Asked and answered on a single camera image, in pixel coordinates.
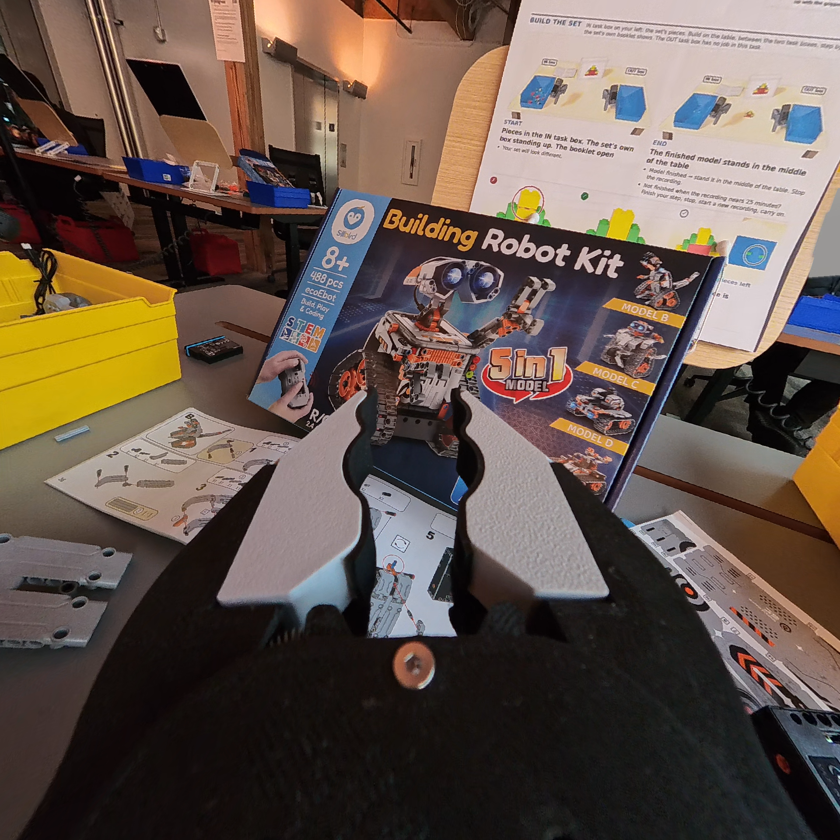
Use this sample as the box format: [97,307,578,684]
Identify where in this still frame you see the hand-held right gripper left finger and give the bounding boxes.
[217,387,379,613]

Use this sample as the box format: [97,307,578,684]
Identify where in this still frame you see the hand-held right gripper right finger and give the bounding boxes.
[453,390,611,602]

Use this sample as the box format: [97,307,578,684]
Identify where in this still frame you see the grey building block assembly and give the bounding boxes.
[0,533,133,651]

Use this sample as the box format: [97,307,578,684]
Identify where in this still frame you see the yellow bin with cable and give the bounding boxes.
[0,249,183,452]

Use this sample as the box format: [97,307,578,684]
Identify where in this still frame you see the white instruction booklet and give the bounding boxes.
[45,407,460,639]

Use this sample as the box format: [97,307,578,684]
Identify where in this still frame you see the small black blue device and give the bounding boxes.
[184,334,244,365]

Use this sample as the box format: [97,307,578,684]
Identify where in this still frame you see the printed cardboard sheet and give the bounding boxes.
[629,511,840,718]

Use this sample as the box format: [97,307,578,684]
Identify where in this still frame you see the blue robot kit box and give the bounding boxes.
[247,188,727,514]

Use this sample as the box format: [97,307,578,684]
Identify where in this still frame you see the yellow bin with bags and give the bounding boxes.
[793,407,840,550]

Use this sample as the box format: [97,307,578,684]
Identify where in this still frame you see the blue bin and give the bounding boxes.
[786,294,840,333]
[122,155,193,186]
[245,180,312,210]

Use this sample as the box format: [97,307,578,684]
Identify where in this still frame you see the red bags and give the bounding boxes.
[0,202,244,278]

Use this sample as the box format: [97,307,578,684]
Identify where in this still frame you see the printed instruction sheet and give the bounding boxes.
[469,0,840,354]

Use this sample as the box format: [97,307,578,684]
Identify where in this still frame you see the wooden display board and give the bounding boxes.
[430,45,840,373]

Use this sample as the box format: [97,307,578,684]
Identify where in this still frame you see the black cardboard sign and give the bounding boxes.
[126,58,235,169]

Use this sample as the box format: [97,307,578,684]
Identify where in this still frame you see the white paper note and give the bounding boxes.
[208,0,246,64]

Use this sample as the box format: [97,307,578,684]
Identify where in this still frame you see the black cable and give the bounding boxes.
[21,245,61,317]

